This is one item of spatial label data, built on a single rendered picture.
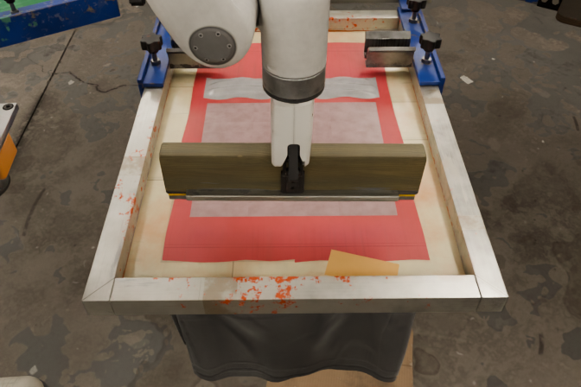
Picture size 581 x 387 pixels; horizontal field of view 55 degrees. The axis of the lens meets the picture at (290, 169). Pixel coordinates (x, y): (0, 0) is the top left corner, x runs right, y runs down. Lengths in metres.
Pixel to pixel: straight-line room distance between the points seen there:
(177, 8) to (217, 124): 0.56
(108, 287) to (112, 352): 1.11
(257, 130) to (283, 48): 0.47
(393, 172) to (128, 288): 0.40
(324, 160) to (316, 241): 0.18
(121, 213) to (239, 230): 0.19
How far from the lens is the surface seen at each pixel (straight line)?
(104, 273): 0.84
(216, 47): 0.55
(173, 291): 0.80
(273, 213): 0.91
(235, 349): 1.14
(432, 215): 0.94
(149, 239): 0.91
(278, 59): 0.61
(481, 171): 2.46
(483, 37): 3.34
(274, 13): 0.59
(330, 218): 0.91
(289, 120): 0.65
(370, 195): 0.78
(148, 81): 1.14
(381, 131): 1.07
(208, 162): 0.75
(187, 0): 0.53
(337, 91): 1.15
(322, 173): 0.75
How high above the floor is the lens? 1.65
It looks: 45 degrees down
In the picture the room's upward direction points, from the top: straight up
